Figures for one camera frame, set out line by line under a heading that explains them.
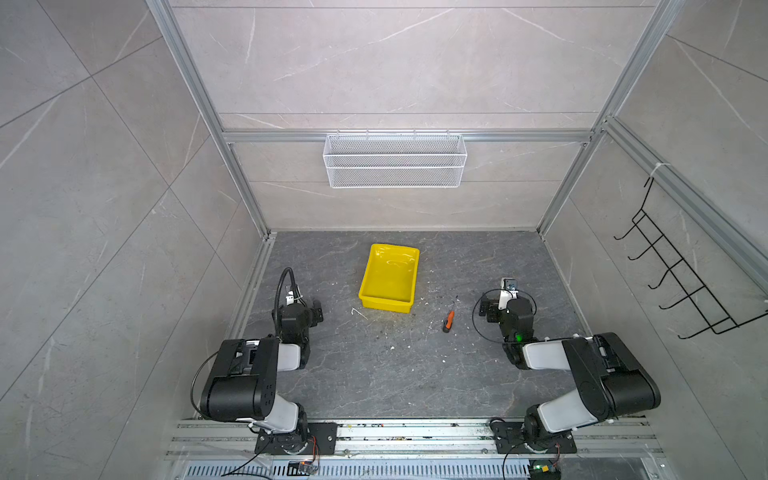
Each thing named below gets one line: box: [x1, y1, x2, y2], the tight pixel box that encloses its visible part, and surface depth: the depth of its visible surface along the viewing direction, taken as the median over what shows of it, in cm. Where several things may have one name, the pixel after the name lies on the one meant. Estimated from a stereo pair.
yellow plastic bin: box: [358, 243, 420, 313], surface depth 104 cm
